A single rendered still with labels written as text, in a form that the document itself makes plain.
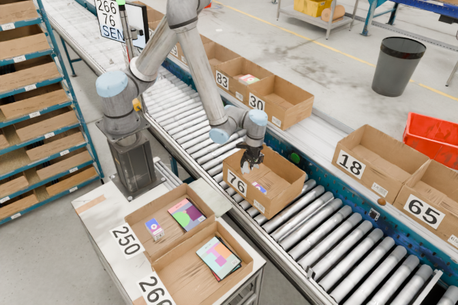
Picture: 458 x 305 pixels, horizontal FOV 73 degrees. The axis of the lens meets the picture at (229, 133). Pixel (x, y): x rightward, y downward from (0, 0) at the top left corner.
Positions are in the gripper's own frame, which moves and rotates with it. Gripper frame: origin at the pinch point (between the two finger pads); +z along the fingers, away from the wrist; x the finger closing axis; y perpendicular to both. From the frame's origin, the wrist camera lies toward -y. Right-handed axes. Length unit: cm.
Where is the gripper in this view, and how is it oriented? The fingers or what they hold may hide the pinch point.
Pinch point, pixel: (246, 169)
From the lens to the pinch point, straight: 169.6
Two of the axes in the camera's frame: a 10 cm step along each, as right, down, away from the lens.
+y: 6.2, 5.0, -6.1
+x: 7.8, -3.0, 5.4
